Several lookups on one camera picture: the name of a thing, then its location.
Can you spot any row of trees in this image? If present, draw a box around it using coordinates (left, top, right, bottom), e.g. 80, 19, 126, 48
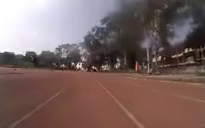
54, 0, 205, 72

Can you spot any pale pole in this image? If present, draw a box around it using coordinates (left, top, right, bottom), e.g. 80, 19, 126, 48
145, 46, 151, 74

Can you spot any red running track surface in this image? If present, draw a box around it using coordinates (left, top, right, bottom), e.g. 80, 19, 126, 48
0, 65, 205, 128

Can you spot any grass strip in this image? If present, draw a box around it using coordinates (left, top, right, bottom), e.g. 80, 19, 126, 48
128, 72, 205, 85

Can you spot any multi-storey pale building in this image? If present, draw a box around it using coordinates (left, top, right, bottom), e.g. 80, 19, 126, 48
157, 42, 205, 69

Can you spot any low grey wall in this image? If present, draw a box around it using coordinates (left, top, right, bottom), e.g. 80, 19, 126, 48
155, 64, 205, 76

